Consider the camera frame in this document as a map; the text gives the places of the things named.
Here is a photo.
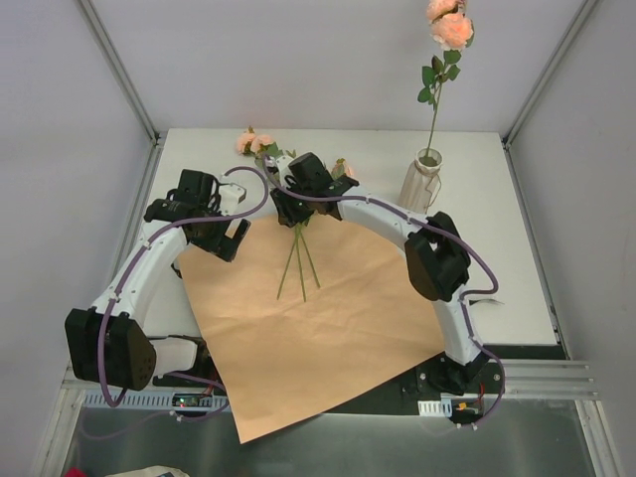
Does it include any pink artificial flower stem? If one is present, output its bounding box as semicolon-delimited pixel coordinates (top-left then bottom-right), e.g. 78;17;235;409
417;0;475;166
331;158;355;179
236;126;297;169
276;220;322;302

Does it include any green and peach wrapping paper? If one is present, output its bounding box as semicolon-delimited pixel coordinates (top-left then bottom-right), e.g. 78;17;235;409
178;216;444;442

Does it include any black gold-lettered ribbon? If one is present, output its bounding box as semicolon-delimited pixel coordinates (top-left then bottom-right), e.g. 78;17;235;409
468;297;505;306

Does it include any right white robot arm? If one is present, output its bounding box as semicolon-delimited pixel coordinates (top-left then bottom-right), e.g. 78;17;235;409
263;153;489;396

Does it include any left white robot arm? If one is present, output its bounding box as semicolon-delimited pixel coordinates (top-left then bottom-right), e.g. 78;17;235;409
65;169;250;391

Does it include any white ribbed ceramic vase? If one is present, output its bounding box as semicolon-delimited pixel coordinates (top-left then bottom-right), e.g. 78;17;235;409
397;148;442;214

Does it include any beige cloth bag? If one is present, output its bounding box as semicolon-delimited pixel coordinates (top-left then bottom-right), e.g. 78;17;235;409
107;465;189;477

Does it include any red object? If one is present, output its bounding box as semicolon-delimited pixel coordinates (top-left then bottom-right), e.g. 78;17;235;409
63;467;87;477

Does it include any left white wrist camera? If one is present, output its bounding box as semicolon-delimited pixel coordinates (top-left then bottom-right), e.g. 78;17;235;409
218;183;247;208

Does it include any left aluminium frame post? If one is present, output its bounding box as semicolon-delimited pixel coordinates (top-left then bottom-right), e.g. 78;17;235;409
75;0;161;146

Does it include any aluminium frame post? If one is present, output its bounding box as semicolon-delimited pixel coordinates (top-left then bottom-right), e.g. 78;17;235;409
502;0;602;150
75;0;161;146

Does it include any left white cable duct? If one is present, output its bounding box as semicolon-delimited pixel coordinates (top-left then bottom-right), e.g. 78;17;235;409
115;392;231;412

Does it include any white cable duct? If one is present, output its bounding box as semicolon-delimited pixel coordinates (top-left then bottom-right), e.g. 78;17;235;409
417;399;483;418
115;392;231;412

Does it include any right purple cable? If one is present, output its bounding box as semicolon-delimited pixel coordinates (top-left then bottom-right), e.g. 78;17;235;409
260;153;508;428

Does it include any purple cable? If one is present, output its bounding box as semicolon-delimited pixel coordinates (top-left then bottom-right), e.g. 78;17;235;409
260;153;508;428
97;165;269;408

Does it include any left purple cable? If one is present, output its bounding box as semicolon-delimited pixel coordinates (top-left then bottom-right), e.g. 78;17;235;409
97;165;269;408

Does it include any right white cable duct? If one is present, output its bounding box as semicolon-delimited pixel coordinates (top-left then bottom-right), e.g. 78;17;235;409
417;399;483;418

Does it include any right aluminium frame post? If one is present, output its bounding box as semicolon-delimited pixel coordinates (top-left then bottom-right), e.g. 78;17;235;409
502;0;602;150

